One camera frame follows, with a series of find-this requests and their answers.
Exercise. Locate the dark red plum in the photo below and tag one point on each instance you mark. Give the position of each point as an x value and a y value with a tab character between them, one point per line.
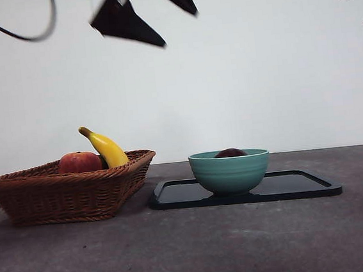
230	152

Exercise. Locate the teal ribbed bowl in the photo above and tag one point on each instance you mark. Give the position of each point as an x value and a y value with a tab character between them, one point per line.
230	176

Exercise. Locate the yellow banana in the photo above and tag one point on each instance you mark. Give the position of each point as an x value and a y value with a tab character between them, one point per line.
109	151

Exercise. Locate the red yellow apple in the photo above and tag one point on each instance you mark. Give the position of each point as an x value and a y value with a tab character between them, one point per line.
79	163

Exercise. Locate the black rectangular tray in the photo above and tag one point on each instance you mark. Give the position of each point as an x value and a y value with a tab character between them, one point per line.
289	185

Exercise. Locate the brown wicker basket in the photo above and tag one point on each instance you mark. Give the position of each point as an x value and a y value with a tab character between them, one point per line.
62	199

